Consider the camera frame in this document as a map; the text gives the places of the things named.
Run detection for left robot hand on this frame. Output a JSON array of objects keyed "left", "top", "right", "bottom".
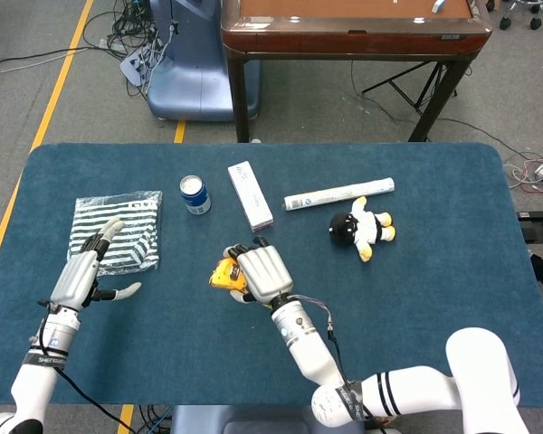
[{"left": 49, "top": 216, "right": 143, "bottom": 313}]

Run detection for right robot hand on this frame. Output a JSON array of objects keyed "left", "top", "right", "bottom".
[{"left": 223, "top": 235, "right": 295, "bottom": 305}]

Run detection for yellow tape measure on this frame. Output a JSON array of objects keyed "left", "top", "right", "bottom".
[{"left": 209, "top": 256, "right": 251, "bottom": 291}]

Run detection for white pink cardboard box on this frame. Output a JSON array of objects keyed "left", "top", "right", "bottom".
[{"left": 227, "top": 162, "right": 275, "bottom": 232}]

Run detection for striped garment in plastic bag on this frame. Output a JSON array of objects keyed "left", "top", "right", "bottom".
[{"left": 66, "top": 190, "right": 164, "bottom": 277}]

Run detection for black white yellow plush toy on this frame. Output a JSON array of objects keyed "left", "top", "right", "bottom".
[{"left": 329, "top": 195, "right": 397, "bottom": 263}]

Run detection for blue white soda can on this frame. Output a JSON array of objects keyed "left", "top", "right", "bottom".
[{"left": 178, "top": 175, "right": 212, "bottom": 215}]

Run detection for white rolled paper tube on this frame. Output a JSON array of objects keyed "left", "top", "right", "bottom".
[{"left": 283, "top": 176, "right": 396, "bottom": 212}]

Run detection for blue felt table cover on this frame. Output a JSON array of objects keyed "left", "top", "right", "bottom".
[{"left": 0, "top": 142, "right": 543, "bottom": 406}]

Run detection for blue grey robot chassis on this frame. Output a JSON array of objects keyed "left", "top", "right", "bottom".
[{"left": 169, "top": 404, "right": 367, "bottom": 434}]

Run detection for white power strip box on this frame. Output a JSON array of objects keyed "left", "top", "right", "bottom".
[{"left": 119, "top": 47, "right": 157, "bottom": 87}]

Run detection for black tripod legs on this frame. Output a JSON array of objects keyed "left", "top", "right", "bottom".
[{"left": 360, "top": 61, "right": 461, "bottom": 114}]

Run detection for brown mahjong table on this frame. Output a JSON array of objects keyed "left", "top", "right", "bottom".
[{"left": 220, "top": 0, "right": 494, "bottom": 144}]

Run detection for black foot pedals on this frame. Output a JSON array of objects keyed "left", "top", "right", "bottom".
[{"left": 518, "top": 210, "right": 543, "bottom": 243}]

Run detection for black office chair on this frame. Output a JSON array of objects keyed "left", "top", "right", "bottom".
[{"left": 492, "top": 0, "right": 543, "bottom": 31}]

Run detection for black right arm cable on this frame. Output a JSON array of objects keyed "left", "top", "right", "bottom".
[{"left": 325, "top": 316, "right": 379, "bottom": 430}]

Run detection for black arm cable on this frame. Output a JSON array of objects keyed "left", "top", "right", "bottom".
[
  {"left": 29, "top": 297, "right": 137, "bottom": 434},
  {"left": 325, "top": 316, "right": 379, "bottom": 430}
]

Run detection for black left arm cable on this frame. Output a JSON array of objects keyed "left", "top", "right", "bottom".
[{"left": 29, "top": 297, "right": 137, "bottom": 434}]

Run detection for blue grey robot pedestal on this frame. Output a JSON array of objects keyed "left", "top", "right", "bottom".
[{"left": 147, "top": 0, "right": 262, "bottom": 122}]

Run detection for black floor cable tangle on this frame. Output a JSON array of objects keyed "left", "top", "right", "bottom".
[{"left": 83, "top": 0, "right": 173, "bottom": 99}]

